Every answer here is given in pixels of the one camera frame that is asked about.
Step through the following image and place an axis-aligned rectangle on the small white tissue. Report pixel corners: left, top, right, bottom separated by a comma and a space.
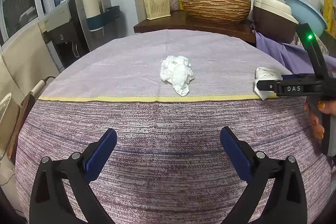
254, 67, 283, 101

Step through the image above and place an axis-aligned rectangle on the right hand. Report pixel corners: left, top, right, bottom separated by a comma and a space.
303, 100, 336, 140

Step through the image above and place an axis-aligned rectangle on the purple floral cloth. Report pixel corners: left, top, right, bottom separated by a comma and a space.
254, 31, 314, 74

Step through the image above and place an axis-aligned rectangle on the wooden counter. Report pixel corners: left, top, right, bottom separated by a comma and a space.
133, 11, 256, 44

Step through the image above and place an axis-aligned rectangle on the brown cream rice cooker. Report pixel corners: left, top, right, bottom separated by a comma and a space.
252, 0, 298, 44

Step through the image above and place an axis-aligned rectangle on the light blue plastic basin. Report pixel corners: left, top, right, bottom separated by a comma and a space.
284, 0, 327, 37

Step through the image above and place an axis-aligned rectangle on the yellow wrap roll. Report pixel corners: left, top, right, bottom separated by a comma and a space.
323, 0, 333, 32

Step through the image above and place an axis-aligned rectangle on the crumpled white tissue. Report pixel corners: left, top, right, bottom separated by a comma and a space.
159, 56, 195, 97

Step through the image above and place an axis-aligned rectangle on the woven brown basin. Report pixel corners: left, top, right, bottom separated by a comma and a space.
180, 0, 251, 24

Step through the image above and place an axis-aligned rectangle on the cream utensil holder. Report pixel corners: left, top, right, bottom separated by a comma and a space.
143, 0, 171, 20

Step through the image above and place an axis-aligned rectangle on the water dispenser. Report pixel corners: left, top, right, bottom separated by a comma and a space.
39, 0, 120, 71

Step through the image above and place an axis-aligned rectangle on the window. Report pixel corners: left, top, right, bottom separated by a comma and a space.
0, 0, 43, 49

